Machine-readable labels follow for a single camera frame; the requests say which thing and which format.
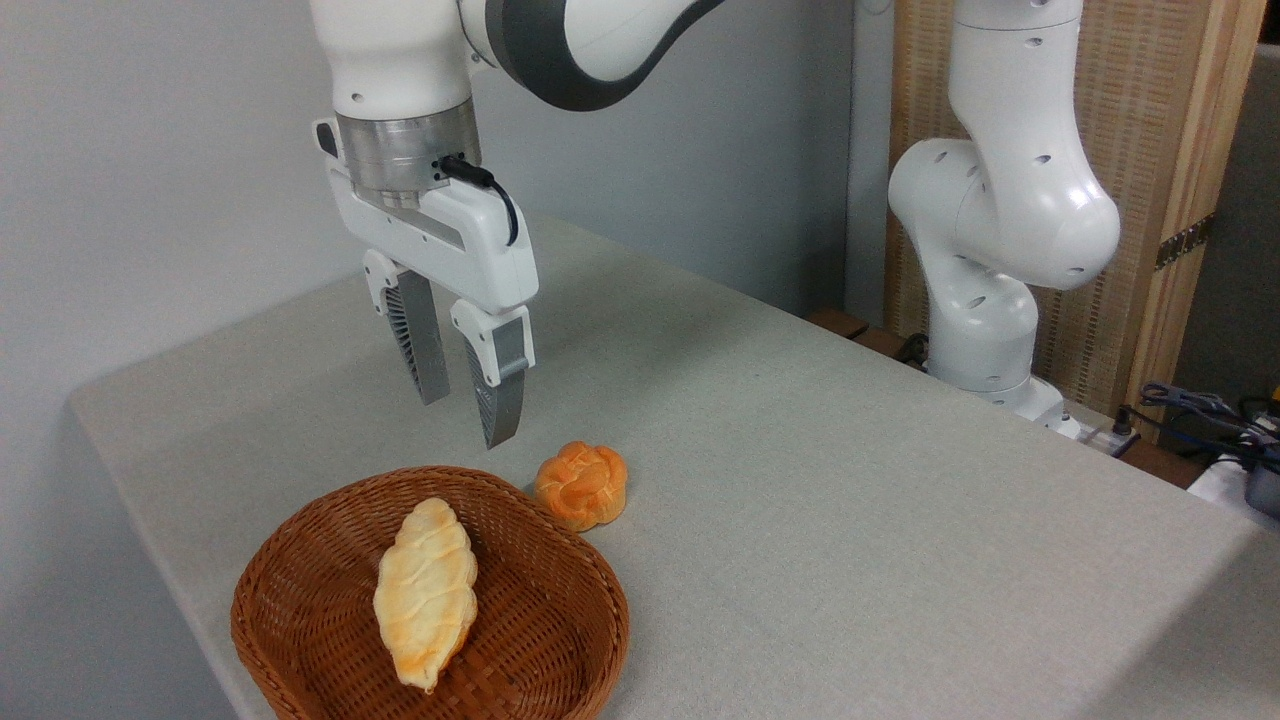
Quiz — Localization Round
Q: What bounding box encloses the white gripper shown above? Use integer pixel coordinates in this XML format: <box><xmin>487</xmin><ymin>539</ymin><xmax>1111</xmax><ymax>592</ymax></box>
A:
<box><xmin>327</xmin><ymin>165</ymin><xmax>540</xmax><ymax>450</ymax></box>

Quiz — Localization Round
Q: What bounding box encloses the long pale bread loaf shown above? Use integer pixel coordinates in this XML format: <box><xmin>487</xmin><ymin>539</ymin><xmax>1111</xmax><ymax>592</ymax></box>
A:
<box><xmin>373</xmin><ymin>497</ymin><xmax>479</xmax><ymax>693</ymax></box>

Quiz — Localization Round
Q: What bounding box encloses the round orange bread bun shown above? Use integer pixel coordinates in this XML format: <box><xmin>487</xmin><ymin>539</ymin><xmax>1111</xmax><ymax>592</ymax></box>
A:
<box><xmin>533</xmin><ymin>441</ymin><xmax>629</xmax><ymax>533</ymax></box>

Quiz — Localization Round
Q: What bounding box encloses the brown wicker basket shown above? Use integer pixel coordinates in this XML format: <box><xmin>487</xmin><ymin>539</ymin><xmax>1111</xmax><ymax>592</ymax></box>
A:
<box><xmin>230</xmin><ymin>466</ymin><xmax>631</xmax><ymax>720</ymax></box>

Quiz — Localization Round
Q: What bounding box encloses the brown wooden base board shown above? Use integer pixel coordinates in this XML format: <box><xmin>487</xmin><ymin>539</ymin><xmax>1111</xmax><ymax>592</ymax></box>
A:
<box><xmin>805</xmin><ymin>308</ymin><xmax>933</xmax><ymax>373</ymax></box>

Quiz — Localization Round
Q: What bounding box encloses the metal screen hinge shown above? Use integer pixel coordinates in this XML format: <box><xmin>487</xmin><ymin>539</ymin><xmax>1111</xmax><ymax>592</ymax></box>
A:
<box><xmin>1155</xmin><ymin>214</ymin><xmax>1216</xmax><ymax>272</ymax></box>

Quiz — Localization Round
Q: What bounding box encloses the wooden woven folding screen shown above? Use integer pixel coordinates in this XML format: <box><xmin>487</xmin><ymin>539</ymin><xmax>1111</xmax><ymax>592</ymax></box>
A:
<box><xmin>885</xmin><ymin>0</ymin><xmax>1269</xmax><ymax>421</ymax></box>

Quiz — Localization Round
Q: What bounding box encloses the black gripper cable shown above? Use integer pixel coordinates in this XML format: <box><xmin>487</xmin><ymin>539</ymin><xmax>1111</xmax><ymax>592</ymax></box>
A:
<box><xmin>438</xmin><ymin>155</ymin><xmax>521</xmax><ymax>248</ymax></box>

